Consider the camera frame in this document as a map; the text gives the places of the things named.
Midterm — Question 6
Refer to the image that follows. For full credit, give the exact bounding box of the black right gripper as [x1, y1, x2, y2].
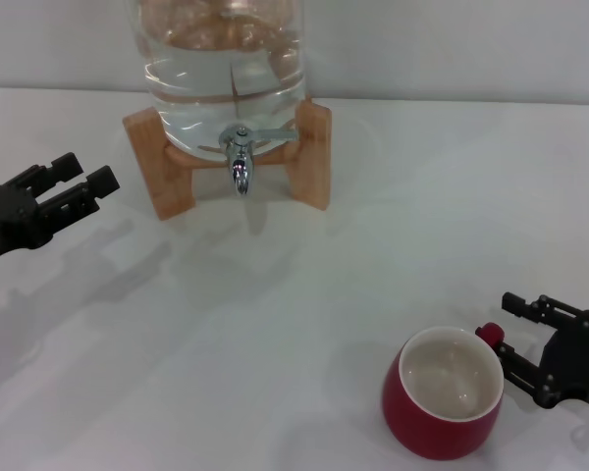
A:
[494, 291, 589, 409]

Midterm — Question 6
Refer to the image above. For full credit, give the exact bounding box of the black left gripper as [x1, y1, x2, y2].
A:
[0, 152, 122, 269]

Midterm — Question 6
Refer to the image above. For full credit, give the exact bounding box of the red cup white inside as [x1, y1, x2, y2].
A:
[381, 322, 506, 461]

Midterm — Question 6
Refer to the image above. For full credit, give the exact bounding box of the chrome faucet with lever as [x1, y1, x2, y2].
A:
[218, 125, 298, 198]

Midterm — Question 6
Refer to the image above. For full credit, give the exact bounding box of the wooden dispenser stand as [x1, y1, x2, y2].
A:
[122, 97, 333, 221]

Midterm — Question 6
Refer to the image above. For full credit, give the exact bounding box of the clear glass water dispenser jar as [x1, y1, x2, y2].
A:
[137, 0, 309, 161]

